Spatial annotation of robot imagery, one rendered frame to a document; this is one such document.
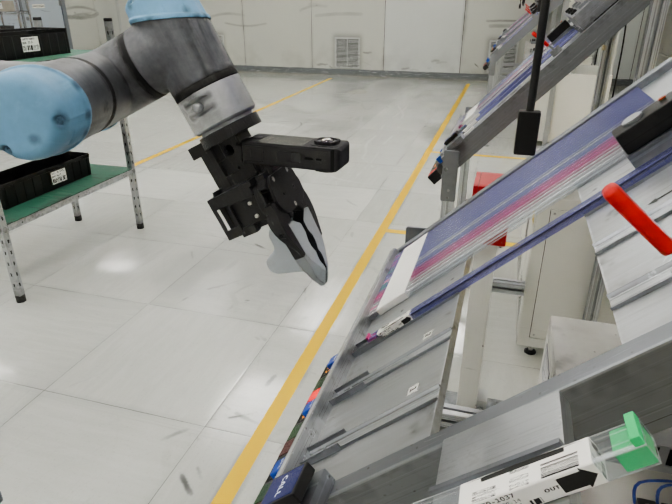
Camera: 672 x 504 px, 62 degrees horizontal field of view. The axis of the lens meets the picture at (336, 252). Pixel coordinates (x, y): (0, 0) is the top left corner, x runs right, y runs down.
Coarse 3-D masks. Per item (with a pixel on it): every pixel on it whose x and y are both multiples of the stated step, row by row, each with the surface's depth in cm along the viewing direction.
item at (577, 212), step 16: (656, 160) 61; (624, 176) 63; (640, 176) 62; (576, 208) 65; (592, 208) 64; (560, 224) 66; (528, 240) 68; (496, 256) 71; (512, 256) 70; (480, 272) 72; (448, 288) 74; (464, 288) 73; (432, 304) 75
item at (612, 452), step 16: (608, 432) 21; (624, 432) 21; (592, 448) 21; (608, 448) 21; (624, 448) 20; (640, 448) 20; (656, 448) 20; (608, 464) 20; (624, 464) 20; (640, 464) 20; (656, 464) 20; (608, 480) 21; (432, 496) 25; (448, 496) 25
